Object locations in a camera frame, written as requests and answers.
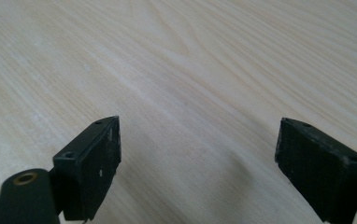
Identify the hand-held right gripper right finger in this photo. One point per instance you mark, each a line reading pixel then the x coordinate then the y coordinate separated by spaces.
pixel 320 168

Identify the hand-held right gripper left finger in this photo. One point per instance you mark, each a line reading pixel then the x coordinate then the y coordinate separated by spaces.
pixel 88 168

